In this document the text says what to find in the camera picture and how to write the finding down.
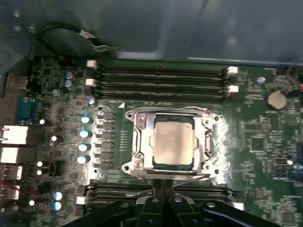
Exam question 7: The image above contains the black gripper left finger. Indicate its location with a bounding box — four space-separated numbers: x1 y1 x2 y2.
62 179 169 227

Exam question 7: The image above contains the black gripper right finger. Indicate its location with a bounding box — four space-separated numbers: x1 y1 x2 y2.
164 179 281 227

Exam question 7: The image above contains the silver square CPU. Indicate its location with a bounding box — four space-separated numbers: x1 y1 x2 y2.
151 113 201 170

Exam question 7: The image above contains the thin wire locking lever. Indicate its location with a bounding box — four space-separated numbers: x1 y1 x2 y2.
127 105 214 116

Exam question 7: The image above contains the metal CPU socket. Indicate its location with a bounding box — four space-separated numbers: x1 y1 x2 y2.
122 106 222 182

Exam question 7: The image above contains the green motherboard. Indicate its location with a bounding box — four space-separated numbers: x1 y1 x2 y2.
0 55 303 227

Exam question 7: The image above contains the silver rear port block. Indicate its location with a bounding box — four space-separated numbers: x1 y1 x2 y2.
0 147 30 164
0 125 29 145
0 165 24 182

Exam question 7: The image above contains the round coin cell battery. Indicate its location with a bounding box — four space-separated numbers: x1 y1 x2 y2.
266 91 288 111

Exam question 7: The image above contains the blue serial port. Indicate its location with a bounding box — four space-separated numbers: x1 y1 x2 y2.
14 94 36 122

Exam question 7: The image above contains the black open PC case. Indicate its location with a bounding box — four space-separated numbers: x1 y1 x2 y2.
0 0 303 80

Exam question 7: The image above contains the black looped cable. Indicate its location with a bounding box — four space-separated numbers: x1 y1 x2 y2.
39 22 119 56

